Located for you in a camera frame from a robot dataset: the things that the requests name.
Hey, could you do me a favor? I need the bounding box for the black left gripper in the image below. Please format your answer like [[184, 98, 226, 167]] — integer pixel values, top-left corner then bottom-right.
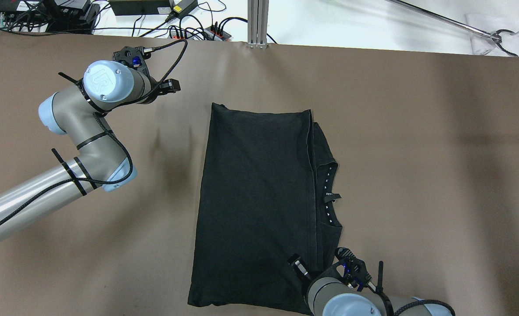
[[147, 79, 181, 104]]

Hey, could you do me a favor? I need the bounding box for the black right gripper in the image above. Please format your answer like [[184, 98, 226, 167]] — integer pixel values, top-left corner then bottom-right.
[[288, 254, 316, 290]]

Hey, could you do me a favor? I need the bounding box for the black t-shirt with logo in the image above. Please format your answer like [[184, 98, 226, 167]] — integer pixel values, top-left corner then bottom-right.
[[188, 103, 342, 315]]

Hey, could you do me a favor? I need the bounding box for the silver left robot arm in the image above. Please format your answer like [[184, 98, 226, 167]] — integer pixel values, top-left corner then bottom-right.
[[0, 60, 180, 242]]

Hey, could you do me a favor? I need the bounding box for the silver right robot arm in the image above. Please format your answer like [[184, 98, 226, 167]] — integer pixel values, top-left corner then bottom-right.
[[289, 247, 456, 316]]

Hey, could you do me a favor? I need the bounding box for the metal reach grabber tool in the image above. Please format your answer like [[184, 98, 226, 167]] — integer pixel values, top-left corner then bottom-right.
[[388, 0, 519, 57]]

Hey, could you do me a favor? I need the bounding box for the black power strip with cables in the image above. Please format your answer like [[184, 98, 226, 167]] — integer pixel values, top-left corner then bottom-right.
[[166, 17, 248, 42]]

